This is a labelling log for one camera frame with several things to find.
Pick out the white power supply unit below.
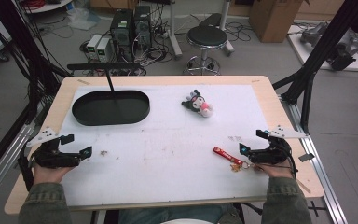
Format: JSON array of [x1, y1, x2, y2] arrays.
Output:
[[95, 37, 112, 63], [86, 34, 103, 61]]

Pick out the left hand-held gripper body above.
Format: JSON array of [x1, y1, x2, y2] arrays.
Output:
[[26, 126, 82, 170]]

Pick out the black computer tower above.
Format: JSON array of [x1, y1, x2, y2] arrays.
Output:
[[132, 5, 153, 49], [109, 8, 135, 63]]

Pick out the black T-shaped stand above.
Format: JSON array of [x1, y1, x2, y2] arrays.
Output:
[[66, 62, 142, 93]]

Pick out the black tape piece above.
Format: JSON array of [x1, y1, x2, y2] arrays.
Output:
[[297, 152, 315, 163]]

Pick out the aluminium rail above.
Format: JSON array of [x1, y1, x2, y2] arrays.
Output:
[[279, 92, 350, 224], [0, 123, 36, 208]]

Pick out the person's right hand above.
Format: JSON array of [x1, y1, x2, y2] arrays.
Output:
[[254, 162, 295, 180]]

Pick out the person's legs in jeans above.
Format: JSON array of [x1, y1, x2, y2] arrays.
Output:
[[117, 203, 244, 224]]

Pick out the person's left hand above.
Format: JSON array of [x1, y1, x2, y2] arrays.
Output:
[[32, 163, 76, 186]]

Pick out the black oval tray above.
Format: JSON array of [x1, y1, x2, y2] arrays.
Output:
[[71, 90, 151, 127]]

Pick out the black round stool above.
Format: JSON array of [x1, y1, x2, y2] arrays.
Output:
[[185, 24, 230, 77]]

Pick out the black and pink plush toy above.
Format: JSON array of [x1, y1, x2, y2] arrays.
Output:
[[181, 89, 214, 119]]

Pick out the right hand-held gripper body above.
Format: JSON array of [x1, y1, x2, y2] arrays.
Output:
[[248, 124, 310, 165]]

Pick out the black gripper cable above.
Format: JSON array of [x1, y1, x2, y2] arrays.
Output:
[[254, 155, 299, 181]]

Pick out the red strap keychain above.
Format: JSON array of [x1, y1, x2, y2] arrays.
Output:
[[212, 146, 259, 174]]

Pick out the white board with equipment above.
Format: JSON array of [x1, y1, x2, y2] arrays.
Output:
[[286, 21, 358, 73]]

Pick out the brown cardboard box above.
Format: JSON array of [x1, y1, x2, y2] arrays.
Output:
[[248, 0, 306, 44]]

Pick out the white table mat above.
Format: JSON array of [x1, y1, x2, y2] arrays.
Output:
[[55, 83, 271, 208]]

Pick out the black metal frame post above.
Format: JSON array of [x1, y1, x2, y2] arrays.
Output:
[[0, 0, 73, 125], [272, 0, 358, 134]]

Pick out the black wrist strap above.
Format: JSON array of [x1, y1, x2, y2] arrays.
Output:
[[17, 154, 35, 192]]

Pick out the white table leg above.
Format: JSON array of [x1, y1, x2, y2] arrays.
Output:
[[167, 0, 184, 61], [219, 0, 236, 58]]

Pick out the clear plastic bag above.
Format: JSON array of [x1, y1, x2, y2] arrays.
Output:
[[66, 7, 102, 31]]

